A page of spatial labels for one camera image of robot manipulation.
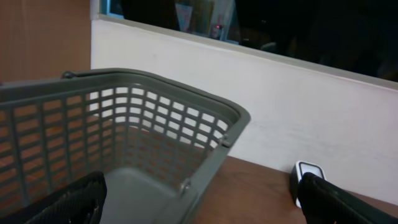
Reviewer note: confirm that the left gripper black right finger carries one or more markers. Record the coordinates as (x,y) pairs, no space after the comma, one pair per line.
(323,202)

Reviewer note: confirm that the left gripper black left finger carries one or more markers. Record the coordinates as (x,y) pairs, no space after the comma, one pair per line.
(80,202)

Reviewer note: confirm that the white barcode scanner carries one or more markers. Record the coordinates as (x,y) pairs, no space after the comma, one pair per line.
(296,174)

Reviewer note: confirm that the grey plastic shopping basket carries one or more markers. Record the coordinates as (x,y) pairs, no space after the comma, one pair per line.
(158,142)

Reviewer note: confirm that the dark glass window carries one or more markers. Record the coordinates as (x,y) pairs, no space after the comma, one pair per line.
(354,35)

